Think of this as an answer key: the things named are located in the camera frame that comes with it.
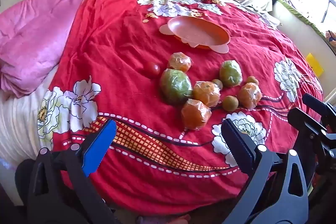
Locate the pink quilt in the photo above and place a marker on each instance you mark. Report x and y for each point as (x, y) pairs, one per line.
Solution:
(31, 29)

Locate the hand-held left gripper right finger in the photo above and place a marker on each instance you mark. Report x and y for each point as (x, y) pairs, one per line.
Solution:
(236, 142)

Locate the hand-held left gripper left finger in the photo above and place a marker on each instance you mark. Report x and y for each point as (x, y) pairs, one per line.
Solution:
(101, 145)

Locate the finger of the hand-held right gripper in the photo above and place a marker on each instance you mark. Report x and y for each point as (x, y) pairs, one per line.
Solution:
(315, 103)
(302, 119)

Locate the white patterned cloth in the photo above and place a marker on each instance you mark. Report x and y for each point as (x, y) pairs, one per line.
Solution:
(270, 20)

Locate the yellow paper bag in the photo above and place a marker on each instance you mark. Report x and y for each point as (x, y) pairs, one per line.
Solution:
(314, 64)

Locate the white fleece bed sheet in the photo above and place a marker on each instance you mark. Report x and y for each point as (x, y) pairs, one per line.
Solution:
(18, 121)

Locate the red tomato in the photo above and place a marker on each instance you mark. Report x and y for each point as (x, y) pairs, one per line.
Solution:
(153, 69)

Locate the small brown kiwi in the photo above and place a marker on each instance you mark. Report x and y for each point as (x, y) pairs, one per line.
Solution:
(252, 80)
(218, 84)
(230, 102)

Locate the plastic-wrapped orange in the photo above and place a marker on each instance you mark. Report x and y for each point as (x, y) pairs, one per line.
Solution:
(195, 113)
(249, 95)
(179, 61)
(206, 93)

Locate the plastic-wrapped green citrus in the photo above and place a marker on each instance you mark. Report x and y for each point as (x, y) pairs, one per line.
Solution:
(230, 73)
(176, 86)

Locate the green-edged window seat mat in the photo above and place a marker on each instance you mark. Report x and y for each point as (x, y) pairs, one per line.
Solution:
(296, 12)

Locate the orange and black cushion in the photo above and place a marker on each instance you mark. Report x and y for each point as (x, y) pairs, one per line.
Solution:
(331, 39)

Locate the red floral blanket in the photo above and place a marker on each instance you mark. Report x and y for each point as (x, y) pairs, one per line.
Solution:
(118, 43)

